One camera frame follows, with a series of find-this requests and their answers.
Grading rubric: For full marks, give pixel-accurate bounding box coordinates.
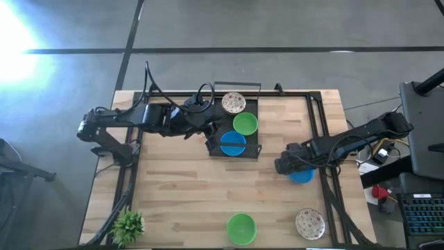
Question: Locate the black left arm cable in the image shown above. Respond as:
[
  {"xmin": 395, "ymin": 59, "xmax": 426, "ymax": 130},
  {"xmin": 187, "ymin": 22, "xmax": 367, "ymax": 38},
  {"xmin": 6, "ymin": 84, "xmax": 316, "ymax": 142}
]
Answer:
[{"xmin": 144, "ymin": 61, "xmax": 216, "ymax": 115}]

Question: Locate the small green artificial plant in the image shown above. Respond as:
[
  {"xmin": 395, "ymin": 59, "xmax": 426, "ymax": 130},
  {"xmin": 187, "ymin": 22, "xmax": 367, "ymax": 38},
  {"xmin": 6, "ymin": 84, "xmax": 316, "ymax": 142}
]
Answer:
[{"xmin": 110, "ymin": 208, "xmax": 146, "ymax": 248}]

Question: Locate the black pole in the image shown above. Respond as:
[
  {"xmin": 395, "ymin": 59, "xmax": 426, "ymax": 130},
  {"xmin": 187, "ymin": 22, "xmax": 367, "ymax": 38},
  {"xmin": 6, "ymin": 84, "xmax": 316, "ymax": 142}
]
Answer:
[{"xmin": 414, "ymin": 67, "xmax": 444, "ymax": 97}]

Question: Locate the blue plastic mini bowl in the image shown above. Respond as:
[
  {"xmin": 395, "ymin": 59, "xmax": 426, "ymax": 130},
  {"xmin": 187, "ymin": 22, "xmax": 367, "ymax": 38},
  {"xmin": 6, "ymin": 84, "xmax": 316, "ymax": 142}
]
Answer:
[
  {"xmin": 287, "ymin": 167, "xmax": 316, "ymax": 185},
  {"xmin": 219, "ymin": 131, "xmax": 248, "ymax": 157}
]

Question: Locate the red object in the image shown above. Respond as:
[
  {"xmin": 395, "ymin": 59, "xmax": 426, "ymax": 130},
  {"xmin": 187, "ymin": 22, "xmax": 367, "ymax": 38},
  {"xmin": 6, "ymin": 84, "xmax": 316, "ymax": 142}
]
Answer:
[{"xmin": 371, "ymin": 185, "xmax": 391, "ymax": 201}]

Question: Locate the green plastic mini bowl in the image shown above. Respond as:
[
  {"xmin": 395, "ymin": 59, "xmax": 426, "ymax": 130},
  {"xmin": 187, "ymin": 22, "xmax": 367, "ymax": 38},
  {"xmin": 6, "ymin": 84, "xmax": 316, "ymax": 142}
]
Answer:
[
  {"xmin": 226, "ymin": 212, "xmax": 258, "ymax": 247},
  {"xmin": 232, "ymin": 111, "xmax": 259, "ymax": 137}
]

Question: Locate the white paper sheet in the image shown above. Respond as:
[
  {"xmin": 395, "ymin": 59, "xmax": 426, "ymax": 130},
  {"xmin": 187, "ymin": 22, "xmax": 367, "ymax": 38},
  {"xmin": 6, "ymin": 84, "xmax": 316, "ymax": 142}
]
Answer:
[{"xmin": 357, "ymin": 160, "xmax": 381, "ymax": 176}]

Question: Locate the floral plate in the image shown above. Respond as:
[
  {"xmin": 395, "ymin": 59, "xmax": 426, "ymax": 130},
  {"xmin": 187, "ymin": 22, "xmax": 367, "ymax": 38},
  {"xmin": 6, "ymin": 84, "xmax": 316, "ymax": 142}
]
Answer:
[
  {"xmin": 294, "ymin": 208, "xmax": 326, "ymax": 241},
  {"xmin": 221, "ymin": 91, "xmax": 247, "ymax": 115}
]

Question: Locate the black floor stand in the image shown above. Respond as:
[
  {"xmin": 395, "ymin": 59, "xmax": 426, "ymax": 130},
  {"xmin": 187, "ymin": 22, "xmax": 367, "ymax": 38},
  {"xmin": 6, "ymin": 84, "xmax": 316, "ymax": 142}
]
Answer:
[{"xmin": 0, "ymin": 137, "xmax": 57, "ymax": 183}]

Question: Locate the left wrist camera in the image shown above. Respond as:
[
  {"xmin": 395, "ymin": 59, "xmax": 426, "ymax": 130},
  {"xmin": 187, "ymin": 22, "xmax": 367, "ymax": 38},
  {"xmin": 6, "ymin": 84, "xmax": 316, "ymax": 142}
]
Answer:
[{"xmin": 189, "ymin": 95, "xmax": 209, "ymax": 110}]

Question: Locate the black mesh dish rack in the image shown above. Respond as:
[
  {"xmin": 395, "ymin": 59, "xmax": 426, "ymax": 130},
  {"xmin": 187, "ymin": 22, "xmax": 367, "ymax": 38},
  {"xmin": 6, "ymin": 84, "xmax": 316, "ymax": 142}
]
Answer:
[{"xmin": 207, "ymin": 81, "xmax": 263, "ymax": 160}]

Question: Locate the yellow cable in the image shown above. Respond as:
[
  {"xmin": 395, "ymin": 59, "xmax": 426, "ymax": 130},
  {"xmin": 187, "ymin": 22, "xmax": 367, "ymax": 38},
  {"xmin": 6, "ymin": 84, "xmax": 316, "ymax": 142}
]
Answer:
[{"xmin": 370, "ymin": 137, "xmax": 407, "ymax": 154}]

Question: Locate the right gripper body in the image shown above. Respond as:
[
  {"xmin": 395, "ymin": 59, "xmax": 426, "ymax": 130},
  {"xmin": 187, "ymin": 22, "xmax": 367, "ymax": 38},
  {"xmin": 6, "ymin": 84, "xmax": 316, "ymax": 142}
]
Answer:
[{"xmin": 275, "ymin": 142, "xmax": 315, "ymax": 175}]

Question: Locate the grey monitor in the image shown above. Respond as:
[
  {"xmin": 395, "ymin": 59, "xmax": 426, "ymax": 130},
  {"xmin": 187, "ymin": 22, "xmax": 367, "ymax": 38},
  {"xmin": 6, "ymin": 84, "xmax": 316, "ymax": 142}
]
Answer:
[{"xmin": 398, "ymin": 81, "xmax": 444, "ymax": 181}]

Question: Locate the black frame bracket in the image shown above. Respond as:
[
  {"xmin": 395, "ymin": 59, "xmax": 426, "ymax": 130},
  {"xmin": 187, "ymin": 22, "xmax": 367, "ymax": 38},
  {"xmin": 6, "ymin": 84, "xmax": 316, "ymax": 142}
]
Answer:
[{"xmin": 90, "ymin": 144, "xmax": 117, "ymax": 157}]

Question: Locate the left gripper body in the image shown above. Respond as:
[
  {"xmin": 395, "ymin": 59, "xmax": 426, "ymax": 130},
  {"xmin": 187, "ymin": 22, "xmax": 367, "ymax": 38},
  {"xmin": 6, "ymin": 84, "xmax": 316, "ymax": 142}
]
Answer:
[{"xmin": 187, "ymin": 103, "xmax": 223, "ymax": 135}]

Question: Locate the backlit laptop keyboard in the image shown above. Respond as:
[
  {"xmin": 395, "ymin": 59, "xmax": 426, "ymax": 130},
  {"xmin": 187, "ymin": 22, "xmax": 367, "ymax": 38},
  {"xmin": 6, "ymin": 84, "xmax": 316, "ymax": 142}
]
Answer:
[{"xmin": 398, "ymin": 192, "xmax": 444, "ymax": 238}]

